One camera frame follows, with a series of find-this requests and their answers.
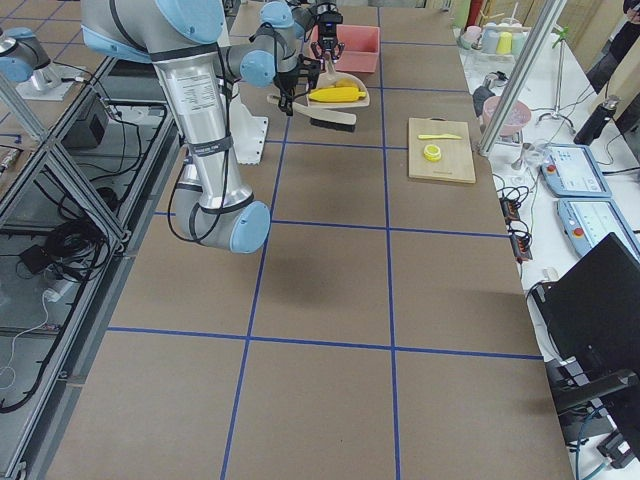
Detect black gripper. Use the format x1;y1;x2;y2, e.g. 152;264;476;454
274;54;320;116
310;35;345;63

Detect beige plastic dustpan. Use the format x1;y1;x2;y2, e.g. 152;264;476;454
306;59;370;109

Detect yellow toy corn cob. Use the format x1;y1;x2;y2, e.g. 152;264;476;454
308;86;367;103

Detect beige hand brush black bristles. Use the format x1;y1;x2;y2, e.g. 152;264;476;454
285;102;357;133

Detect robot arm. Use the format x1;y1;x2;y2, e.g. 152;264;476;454
1;27;63;96
81;0;316;254

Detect pink plastic bin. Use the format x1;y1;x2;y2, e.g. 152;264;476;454
335;25;380;74

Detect yellow plastic toy knife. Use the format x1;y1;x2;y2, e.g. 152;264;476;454
417;133;463;141

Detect yellow toy lemon slices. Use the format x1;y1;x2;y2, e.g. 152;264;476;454
423;144;442;162

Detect wooden cutting board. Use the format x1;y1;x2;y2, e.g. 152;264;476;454
408;118;476;184

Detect dark grey cloth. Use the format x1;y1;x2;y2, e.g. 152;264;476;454
472;85;495;117

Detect stack of coloured cups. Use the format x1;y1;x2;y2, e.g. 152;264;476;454
457;21;530;57

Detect pink bowl with ice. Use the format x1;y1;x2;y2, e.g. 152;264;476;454
482;96;532;137

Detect metal lab stand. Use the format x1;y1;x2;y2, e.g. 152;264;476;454
536;24;576;134

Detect upper teach pendant tablet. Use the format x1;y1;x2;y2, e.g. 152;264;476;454
540;144;612;198

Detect teach pendant tablet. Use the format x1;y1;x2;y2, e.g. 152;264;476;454
540;144;612;198
556;198;639;259

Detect person in dark jacket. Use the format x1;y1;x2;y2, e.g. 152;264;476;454
586;0;639;93

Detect lower teach pendant tablet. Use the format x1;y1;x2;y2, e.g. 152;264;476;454
556;198;639;259

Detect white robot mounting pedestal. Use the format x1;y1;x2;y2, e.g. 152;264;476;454
230;96;269;165

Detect aluminium frame post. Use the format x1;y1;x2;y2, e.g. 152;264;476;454
477;0;567;157

